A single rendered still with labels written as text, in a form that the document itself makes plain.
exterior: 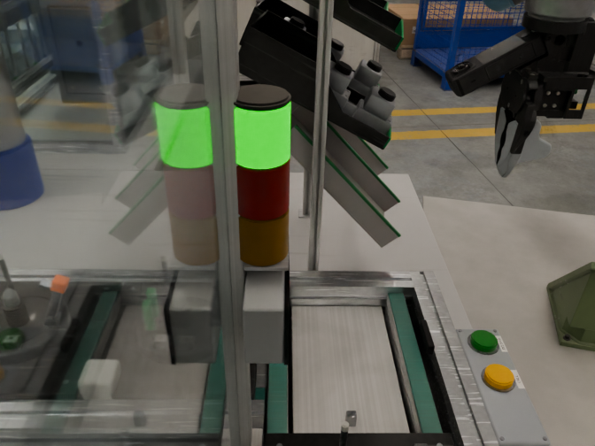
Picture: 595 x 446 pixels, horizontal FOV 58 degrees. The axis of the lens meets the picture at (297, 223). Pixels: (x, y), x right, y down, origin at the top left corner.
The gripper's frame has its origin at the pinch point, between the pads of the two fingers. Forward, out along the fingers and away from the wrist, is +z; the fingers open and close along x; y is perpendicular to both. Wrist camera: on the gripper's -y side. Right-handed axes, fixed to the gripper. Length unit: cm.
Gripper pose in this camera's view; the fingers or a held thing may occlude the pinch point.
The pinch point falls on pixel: (499, 167)
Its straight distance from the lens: 79.1
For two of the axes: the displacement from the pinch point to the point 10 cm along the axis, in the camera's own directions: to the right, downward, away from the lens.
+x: -0.2, -5.4, 8.4
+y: 10.0, 0.1, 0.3
